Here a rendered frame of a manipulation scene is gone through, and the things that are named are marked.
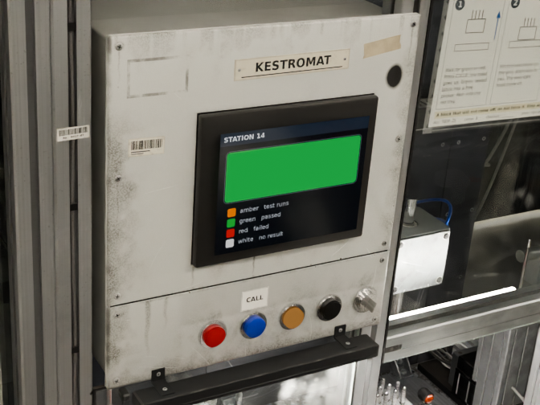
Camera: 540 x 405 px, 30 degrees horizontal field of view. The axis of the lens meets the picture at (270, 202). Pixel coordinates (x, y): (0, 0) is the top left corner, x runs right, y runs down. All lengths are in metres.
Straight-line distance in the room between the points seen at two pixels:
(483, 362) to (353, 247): 0.73
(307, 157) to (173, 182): 0.17
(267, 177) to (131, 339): 0.27
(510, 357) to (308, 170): 0.87
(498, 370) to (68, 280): 1.05
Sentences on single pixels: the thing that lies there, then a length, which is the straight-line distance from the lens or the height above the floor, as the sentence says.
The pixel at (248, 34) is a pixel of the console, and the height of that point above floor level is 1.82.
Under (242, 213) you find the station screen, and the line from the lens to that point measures 1.24.
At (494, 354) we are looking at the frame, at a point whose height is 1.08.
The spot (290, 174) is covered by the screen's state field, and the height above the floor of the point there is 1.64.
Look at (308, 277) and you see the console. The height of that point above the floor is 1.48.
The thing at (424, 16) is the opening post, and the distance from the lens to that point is 1.33.
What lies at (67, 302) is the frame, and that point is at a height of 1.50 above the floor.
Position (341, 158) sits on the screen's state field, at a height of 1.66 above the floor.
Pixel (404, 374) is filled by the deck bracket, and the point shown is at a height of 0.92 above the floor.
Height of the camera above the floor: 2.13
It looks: 25 degrees down
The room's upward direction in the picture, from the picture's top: 4 degrees clockwise
